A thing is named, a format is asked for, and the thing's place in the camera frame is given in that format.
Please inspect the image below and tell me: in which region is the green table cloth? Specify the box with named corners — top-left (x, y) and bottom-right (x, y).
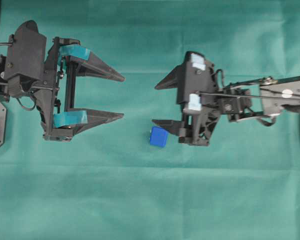
top-left (0, 0), bottom-right (300, 240)

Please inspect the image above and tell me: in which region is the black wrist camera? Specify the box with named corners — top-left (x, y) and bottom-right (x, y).
top-left (176, 51), bottom-right (217, 114)
top-left (4, 20), bottom-right (47, 98)

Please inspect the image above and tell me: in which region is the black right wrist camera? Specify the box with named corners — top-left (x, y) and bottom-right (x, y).
top-left (176, 51), bottom-right (217, 114)

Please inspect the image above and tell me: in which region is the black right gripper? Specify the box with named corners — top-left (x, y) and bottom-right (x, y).
top-left (152, 64), bottom-right (223, 146)

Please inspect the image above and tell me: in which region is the black left camera cable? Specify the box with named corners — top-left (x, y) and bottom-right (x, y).
top-left (0, 41), bottom-right (61, 111)

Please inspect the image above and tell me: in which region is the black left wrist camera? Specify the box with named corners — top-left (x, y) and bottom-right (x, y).
top-left (4, 20), bottom-right (47, 98)

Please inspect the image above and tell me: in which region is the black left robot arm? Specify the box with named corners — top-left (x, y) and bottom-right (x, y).
top-left (0, 33), bottom-right (124, 142)

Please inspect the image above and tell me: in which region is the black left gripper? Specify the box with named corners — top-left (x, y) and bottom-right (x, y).
top-left (34, 37), bottom-right (125, 142)

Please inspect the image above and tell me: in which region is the blue plastic block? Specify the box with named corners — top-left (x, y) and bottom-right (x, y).
top-left (149, 126), bottom-right (169, 148)

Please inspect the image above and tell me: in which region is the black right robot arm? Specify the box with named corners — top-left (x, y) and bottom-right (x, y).
top-left (153, 60), bottom-right (300, 146)

